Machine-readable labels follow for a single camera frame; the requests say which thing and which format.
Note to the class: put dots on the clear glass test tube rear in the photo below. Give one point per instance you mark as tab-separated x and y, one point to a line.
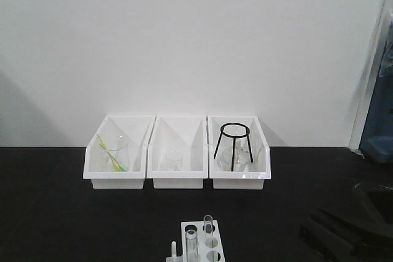
208	227

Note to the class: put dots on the left white storage bin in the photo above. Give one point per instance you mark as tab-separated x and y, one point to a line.
138	129

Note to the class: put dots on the middle white storage bin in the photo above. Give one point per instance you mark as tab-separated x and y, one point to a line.
185	133

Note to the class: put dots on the white test tube rack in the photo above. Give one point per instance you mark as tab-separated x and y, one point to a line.
211	250

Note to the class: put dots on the white storage bin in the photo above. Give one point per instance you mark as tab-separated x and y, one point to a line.
257	172
138	129
185	133

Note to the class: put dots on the yellow green stirring rod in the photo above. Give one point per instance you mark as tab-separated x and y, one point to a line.
114	160

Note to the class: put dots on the blue-grey plastic tray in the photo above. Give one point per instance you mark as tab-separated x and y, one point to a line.
376	141

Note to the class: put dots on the small clear glass beaker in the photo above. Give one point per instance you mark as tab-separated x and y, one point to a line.
174	160

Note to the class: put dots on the clear glass test tube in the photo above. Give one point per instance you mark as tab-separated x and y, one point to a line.
191	245
208	227

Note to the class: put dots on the right white storage bin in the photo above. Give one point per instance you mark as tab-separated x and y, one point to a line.
257	172

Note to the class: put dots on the clear glass test tube front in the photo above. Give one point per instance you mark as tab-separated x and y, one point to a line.
191	245

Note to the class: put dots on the black wire tripod stand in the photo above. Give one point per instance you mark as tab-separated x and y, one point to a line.
236	132

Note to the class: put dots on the clear glass flask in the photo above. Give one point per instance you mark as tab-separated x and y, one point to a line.
235	163

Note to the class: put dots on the black lab sink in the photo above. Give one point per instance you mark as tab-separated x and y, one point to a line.
376	199

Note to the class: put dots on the clear glass beaker left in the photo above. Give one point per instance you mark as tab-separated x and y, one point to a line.
118	146

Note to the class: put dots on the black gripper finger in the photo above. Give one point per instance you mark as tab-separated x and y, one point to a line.
326	244
364	236

